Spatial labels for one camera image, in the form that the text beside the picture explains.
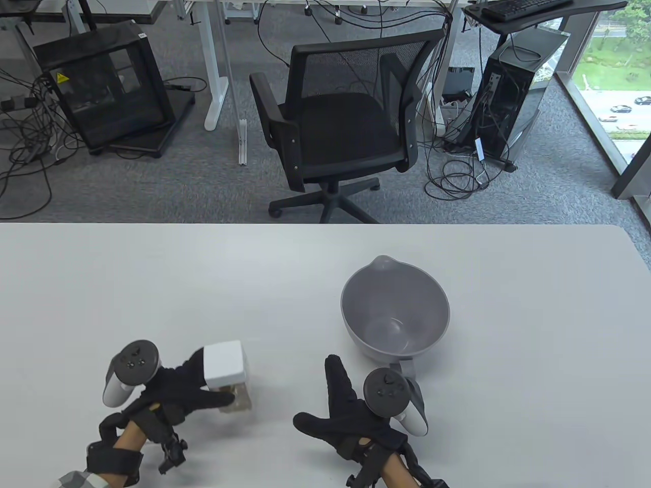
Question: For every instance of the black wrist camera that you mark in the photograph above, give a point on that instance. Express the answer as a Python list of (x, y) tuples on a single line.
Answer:
[(363, 470), (172, 452)]

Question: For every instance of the black computer tower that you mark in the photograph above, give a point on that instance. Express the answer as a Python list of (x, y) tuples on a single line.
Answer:
[(513, 96)]

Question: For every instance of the white floor strip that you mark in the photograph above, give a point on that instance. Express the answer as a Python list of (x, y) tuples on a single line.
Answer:
[(242, 142)]

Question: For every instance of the black flat box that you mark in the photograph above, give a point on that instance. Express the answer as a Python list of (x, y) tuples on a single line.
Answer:
[(459, 84)]

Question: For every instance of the black keyboard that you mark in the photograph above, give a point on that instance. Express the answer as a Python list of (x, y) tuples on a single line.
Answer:
[(526, 7)]

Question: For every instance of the clear plastic jar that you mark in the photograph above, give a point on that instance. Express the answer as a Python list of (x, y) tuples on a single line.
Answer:
[(243, 395)]

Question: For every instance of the gray window frame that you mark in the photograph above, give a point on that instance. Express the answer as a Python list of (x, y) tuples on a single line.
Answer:
[(592, 109)]

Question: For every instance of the black desk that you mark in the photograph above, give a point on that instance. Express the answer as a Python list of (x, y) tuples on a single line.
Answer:
[(585, 9)]

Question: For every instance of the gray power strip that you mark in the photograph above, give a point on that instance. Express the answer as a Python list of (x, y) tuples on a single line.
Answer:
[(18, 103)]

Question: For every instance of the person's right hand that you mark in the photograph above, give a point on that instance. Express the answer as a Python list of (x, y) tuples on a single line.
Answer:
[(351, 422)]

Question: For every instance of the white square jar lid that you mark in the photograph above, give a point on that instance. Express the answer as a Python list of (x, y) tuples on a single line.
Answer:
[(224, 363)]

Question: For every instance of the white desk leg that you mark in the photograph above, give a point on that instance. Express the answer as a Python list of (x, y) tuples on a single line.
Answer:
[(445, 76), (216, 66)]

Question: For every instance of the black glass-door enclosure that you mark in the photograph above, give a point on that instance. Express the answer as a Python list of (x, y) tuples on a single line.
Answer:
[(109, 86)]

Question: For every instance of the gray salad bowl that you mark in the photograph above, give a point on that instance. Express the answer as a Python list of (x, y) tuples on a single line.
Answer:
[(394, 310)]

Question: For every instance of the person's left hand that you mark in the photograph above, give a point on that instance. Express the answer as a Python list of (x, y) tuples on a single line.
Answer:
[(173, 389)]

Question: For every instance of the white black hand controller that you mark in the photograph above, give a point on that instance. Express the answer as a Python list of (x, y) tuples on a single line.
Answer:
[(133, 363), (386, 391)]

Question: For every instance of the black mesh office chair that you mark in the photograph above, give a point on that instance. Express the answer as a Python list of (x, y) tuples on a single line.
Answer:
[(341, 124)]

